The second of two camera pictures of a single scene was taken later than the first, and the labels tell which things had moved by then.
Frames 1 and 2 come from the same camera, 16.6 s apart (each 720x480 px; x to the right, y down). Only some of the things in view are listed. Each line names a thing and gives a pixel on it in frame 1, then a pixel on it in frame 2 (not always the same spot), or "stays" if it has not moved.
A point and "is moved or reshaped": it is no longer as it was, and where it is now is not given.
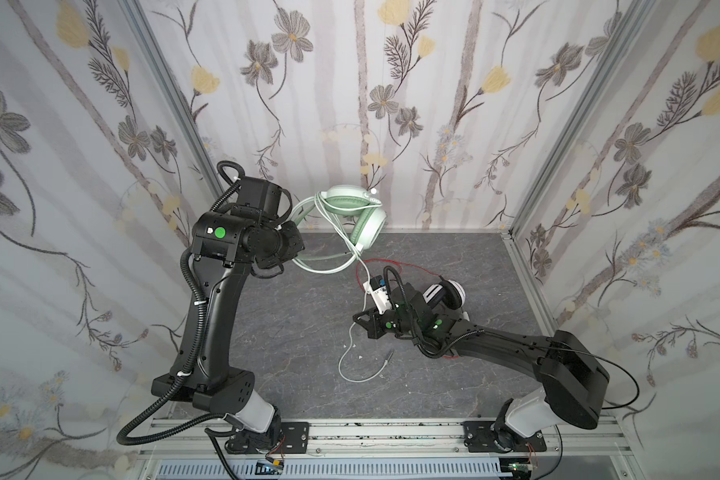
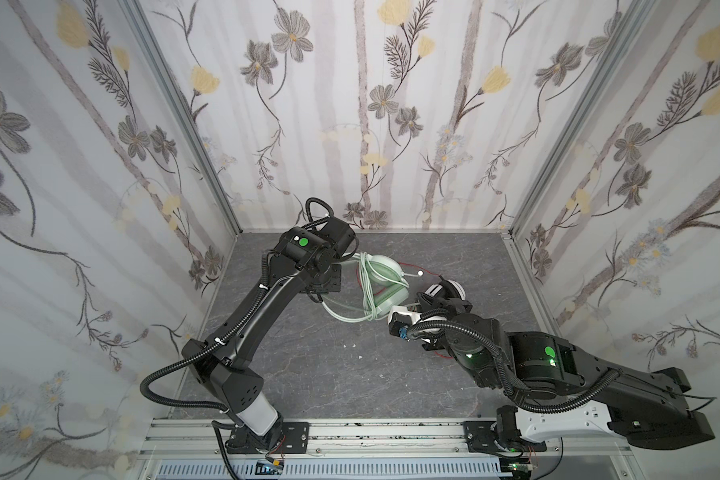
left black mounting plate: x=296 y=437 stays
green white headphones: x=370 y=218 is moved or reshaped
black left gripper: x=289 y=245 → x=330 y=278
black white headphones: x=448 y=292 stays
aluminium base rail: x=567 y=437 stays
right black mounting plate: x=479 y=437 stays
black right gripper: x=387 y=324 → x=435 y=303
